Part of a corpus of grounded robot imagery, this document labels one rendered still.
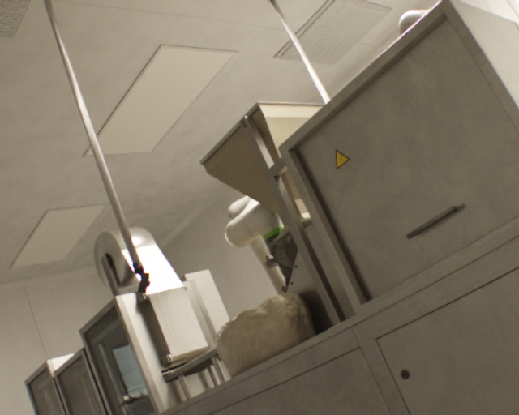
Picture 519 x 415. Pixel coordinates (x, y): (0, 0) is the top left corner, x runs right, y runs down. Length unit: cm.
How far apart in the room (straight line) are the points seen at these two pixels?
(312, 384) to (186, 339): 113
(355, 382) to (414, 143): 60
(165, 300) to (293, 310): 100
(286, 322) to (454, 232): 57
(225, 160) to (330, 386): 85
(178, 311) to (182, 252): 389
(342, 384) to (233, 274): 445
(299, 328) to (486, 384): 67
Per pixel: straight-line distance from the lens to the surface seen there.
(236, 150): 195
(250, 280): 573
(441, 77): 147
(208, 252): 616
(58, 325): 639
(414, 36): 148
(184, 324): 264
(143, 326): 262
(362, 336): 143
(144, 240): 283
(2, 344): 616
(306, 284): 186
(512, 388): 127
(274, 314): 176
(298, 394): 163
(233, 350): 190
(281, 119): 190
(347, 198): 163
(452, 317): 128
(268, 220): 212
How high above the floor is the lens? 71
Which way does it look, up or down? 17 degrees up
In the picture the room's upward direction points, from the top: 24 degrees counter-clockwise
